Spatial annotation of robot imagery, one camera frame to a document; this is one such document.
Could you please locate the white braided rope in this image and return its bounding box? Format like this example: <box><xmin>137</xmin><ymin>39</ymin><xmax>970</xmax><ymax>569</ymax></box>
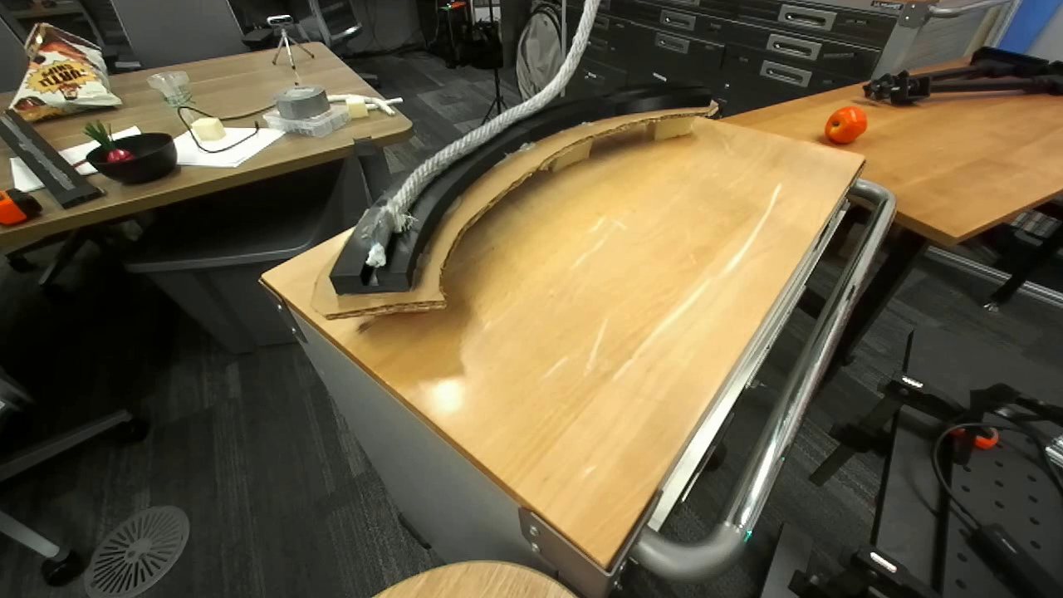
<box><xmin>352</xmin><ymin>0</ymin><xmax>606</xmax><ymax>271</ymax></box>

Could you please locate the curved cardboard base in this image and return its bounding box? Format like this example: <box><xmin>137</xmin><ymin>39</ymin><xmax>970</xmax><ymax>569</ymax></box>
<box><xmin>313</xmin><ymin>110</ymin><xmax>719</xmax><ymax>320</ymax></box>

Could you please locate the grey drawer cabinet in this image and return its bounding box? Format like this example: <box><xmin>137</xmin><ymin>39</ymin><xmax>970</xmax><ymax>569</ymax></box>
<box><xmin>578</xmin><ymin>0</ymin><xmax>1003</xmax><ymax>114</ymax></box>

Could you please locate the round wooden stool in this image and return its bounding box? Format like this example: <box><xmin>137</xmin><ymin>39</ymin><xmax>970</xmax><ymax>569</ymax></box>
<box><xmin>375</xmin><ymin>560</ymin><xmax>578</xmax><ymax>598</ymax></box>

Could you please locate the grey tape roll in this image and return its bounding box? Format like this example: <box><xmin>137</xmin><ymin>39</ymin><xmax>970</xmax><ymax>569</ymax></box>
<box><xmin>276</xmin><ymin>87</ymin><xmax>329</xmax><ymax>119</ymax></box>

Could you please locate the small white tripod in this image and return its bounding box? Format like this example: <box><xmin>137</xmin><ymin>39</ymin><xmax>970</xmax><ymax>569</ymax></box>
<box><xmin>266</xmin><ymin>12</ymin><xmax>313</xmax><ymax>74</ymax></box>

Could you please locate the orange round fruit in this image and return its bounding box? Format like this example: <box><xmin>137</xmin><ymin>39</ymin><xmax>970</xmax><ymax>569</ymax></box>
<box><xmin>825</xmin><ymin>106</ymin><xmax>868</xmax><ymax>147</ymax></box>

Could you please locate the black bowl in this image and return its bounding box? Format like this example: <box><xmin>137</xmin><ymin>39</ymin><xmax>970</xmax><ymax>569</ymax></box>
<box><xmin>86</xmin><ymin>133</ymin><xmax>175</xmax><ymax>186</ymax></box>

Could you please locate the black flat bar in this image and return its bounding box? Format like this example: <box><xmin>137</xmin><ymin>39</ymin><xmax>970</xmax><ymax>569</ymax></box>
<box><xmin>0</xmin><ymin>114</ymin><xmax>101</xmax><ymax>210</ymax></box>

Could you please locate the chip snack bag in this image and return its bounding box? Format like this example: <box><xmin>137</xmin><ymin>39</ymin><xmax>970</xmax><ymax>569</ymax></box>
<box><xmin>10</xmin><ymin>22</ymin><xmax>121</xmax><ymax>124</ymax></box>

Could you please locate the chrome cart handle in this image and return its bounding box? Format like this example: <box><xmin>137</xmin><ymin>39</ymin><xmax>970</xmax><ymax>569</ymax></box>
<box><xmin>630</xmin><ymin>178</ymin><xmax>898</xmax><ymax>581</ymax></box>

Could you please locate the black camera tripod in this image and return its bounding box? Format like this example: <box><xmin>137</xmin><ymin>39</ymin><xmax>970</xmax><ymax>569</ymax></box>
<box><xmin>865</xmin><ymin>47</ymin><xmax>1063</xmax><ymax>106</ymax></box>

